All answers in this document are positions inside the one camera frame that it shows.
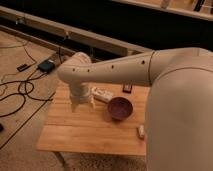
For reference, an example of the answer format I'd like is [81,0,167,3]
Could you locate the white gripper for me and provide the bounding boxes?
[69,83,95,112]

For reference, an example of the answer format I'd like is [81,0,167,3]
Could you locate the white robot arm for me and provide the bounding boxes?
[58,47,213,171]

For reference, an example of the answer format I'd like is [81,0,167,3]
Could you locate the white rectangular box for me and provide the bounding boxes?
[91,87,113,103]

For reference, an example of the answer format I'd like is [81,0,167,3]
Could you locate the wooden table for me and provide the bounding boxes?
[37,82,149,157]

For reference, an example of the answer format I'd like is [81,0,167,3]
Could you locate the purple bowl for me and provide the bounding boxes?
[107,97,133,120]

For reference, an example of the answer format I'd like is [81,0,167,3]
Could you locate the small dark red stand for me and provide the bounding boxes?
[122,84,132,93]

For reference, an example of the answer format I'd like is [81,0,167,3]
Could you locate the black power adapter box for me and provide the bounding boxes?
[37,60,55,73]

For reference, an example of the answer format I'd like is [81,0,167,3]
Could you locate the small white block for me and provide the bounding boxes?
[138,125,145,139]

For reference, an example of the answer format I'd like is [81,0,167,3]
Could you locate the small black device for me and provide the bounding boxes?
[17,64,29,72]

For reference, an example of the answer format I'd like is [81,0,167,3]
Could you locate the long wooden beam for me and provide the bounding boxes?
[0,6,150,56]

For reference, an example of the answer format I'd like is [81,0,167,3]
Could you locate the black floor cable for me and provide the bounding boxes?
[0,71,54,119]

